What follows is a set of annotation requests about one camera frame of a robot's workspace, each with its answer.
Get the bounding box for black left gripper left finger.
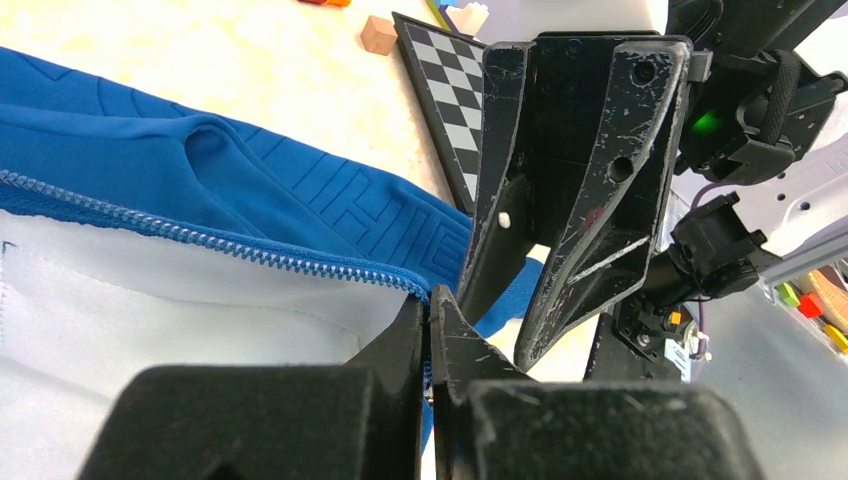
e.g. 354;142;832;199
80;297;424;479

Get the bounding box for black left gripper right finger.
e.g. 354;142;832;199
430;285;764;479

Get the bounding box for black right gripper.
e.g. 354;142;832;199
457;32;693;370

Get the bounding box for blue zip jacket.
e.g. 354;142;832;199
0;46;545;480

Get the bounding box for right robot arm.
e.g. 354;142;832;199
458;1;847;378

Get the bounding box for black white checkerboard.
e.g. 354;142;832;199
392;12;485;214

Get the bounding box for small brown wooden cube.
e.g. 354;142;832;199
360;15;398;56

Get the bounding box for yellow red toy block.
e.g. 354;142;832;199
298;0;352;8

